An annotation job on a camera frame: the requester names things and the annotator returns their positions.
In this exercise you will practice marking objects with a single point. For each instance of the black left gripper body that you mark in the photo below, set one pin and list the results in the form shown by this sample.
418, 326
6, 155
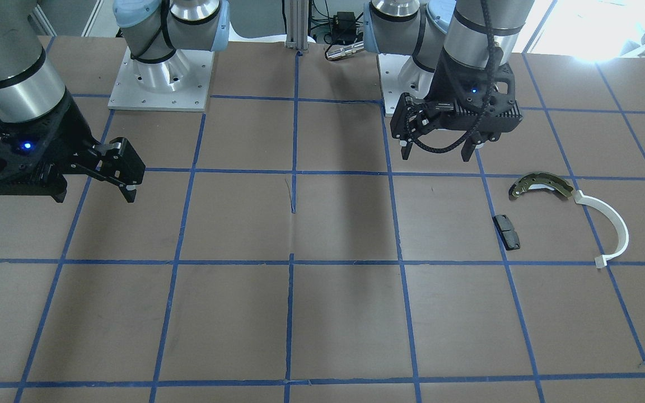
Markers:
447, 84

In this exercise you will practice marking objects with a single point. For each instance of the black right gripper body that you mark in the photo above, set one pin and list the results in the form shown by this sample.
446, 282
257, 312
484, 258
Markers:
72, 130

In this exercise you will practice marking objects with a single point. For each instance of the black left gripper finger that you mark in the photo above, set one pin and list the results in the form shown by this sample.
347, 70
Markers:
408, 115
469, 146

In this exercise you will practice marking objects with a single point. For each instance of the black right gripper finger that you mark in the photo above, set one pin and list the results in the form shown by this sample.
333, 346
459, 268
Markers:
120, 151
124, 178

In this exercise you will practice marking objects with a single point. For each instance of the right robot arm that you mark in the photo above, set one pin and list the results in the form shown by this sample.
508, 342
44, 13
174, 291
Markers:
30, 86

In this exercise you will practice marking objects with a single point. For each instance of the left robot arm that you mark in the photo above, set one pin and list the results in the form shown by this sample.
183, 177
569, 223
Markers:
465, 49

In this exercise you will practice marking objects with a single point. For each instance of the curved metal brake shoe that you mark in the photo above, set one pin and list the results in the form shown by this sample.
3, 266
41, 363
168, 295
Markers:
540, 180

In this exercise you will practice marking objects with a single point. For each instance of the silver metal cylinder plug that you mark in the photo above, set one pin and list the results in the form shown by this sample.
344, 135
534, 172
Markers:
345, 51

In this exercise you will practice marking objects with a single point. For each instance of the black brake pad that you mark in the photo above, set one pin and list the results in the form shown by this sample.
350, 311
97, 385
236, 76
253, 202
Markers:
507, 232

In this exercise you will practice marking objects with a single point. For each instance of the black power brick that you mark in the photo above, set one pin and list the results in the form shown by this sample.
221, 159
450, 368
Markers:
344, 22

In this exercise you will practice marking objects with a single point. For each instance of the white curved plastic part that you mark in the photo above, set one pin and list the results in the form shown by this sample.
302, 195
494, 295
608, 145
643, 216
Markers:
616, 220

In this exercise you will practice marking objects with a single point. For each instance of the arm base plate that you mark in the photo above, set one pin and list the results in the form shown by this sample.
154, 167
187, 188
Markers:
177, 84
399, 74

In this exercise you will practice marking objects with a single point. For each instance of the aluminium frame post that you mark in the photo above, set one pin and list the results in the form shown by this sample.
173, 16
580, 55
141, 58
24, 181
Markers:
296, 19

